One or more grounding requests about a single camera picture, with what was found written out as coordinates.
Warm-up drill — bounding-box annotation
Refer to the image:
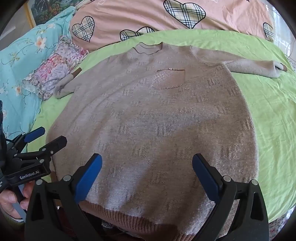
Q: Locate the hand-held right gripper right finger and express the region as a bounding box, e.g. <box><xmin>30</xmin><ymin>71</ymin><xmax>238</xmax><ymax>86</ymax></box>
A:
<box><xmin>192</xmin><ymin>153</ymin><xmax>270</xmax><ymax>241</ymax></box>

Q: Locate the beige knit sweater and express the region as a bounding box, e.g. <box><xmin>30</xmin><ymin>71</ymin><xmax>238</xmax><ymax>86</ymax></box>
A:
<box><xmin>46</xmin><ymin>42</ymin><xmax>288</xmax><ymax>241</ymax></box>

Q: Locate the light blue floral quilt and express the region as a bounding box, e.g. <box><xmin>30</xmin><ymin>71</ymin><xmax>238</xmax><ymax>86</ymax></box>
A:
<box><xmin>0</xmin><ymin>6</ymin><xmax>77</xmax><ymax>142</ymax></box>

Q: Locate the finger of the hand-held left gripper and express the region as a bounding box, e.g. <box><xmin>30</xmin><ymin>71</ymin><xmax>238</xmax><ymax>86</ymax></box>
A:
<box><xmin>6</xmin><ymin>126</ymin><xmax>46</xmax><ymax>154</ymax></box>
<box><xmin>13</xmin><ymin>136</ymin><xmax>68</xmax><ymax>163</ymax></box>

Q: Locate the person's left hand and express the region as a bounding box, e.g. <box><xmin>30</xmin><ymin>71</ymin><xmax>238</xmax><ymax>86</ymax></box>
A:
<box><xmin>0</xmin><ymin>181</ymin><xmax>36</xmax><ymax>220</ymax></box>

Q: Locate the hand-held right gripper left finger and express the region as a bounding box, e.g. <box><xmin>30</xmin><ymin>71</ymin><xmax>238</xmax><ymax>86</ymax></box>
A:
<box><xmin>25</xmin><ymin>153</ymin><xmax>103</xmax><ymax>241</ymax></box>

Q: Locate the purple floral ruffled pillow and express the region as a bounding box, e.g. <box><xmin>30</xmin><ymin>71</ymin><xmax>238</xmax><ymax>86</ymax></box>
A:
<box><xmin>22</xmin><ymin>36</ymin><xmax>89</xmax><ymax>100</ymax></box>

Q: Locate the pink quilt with plaid hearts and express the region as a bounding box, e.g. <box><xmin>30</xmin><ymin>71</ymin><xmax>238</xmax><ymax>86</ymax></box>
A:
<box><xmin>69</xmin><ymin>0</ymin><xmax>275</xmax><ymax>52</ymax></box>

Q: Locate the framed landscape painting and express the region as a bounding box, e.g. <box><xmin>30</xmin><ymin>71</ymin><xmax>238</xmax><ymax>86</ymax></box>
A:
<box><xmin>24</xmin><ymin>0</ymin><xmax>89</xmax><ymax>27</ymax></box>

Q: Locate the green bed sheet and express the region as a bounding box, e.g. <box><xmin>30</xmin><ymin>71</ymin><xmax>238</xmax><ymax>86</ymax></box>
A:
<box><xmin>25</xmin><ymin>29</ymin><xmax>296</xmax><ymax>223</ymax></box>

